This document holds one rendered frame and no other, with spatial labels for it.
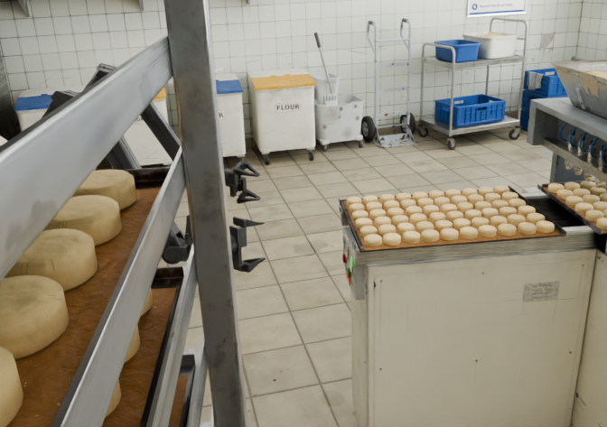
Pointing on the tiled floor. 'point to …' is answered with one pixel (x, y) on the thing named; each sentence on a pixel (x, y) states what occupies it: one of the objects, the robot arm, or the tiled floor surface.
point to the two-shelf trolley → (485, 91)
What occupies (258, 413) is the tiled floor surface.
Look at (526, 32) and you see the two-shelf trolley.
